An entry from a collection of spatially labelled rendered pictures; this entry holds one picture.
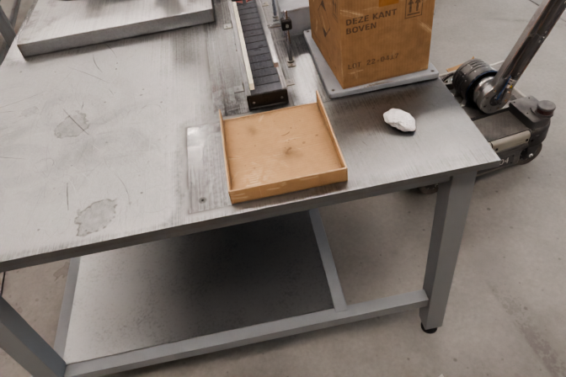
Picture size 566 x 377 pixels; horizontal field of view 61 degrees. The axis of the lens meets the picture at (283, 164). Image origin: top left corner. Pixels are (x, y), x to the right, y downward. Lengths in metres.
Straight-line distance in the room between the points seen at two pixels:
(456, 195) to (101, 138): 0.92
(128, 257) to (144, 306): 0.23
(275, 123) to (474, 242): 1.09
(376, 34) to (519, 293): 1.12
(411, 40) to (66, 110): 0.98
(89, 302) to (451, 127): 1.29
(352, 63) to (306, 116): 0.18
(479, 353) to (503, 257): 0.41
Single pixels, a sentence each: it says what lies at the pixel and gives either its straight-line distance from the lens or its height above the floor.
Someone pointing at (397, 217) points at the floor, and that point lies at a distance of 2.09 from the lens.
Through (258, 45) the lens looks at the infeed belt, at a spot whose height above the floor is 0.88.
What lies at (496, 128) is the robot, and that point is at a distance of 2.18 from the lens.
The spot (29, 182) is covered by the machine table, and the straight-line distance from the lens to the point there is 1.33.
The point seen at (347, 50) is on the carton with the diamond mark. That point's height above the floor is 0.97.
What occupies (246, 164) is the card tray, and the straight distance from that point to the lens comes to 1.13.
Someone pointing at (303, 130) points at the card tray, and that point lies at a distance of 1.20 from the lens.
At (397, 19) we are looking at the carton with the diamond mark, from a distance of 1.25.
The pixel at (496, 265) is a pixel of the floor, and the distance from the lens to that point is 2.01.
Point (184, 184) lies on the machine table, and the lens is 1.14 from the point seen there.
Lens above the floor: 1.60
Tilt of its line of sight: 43 degrees down
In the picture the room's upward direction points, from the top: 9 degrees counter-clockwise
